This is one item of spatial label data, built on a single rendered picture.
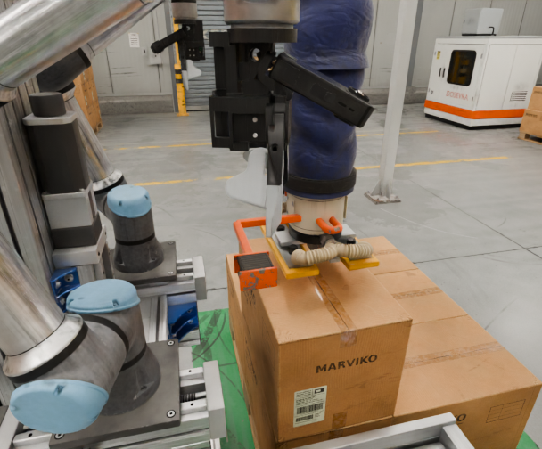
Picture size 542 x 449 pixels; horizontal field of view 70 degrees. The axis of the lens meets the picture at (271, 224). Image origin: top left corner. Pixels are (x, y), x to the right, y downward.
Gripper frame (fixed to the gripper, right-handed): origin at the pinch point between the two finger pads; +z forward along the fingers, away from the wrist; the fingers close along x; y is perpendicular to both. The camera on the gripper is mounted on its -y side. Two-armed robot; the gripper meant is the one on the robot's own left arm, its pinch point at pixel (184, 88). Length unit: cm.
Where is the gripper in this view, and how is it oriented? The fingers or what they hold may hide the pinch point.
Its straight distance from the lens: 138.3
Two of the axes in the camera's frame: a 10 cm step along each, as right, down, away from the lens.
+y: 9.7, -1.0, 2.0
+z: 0.0, 9.0, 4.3
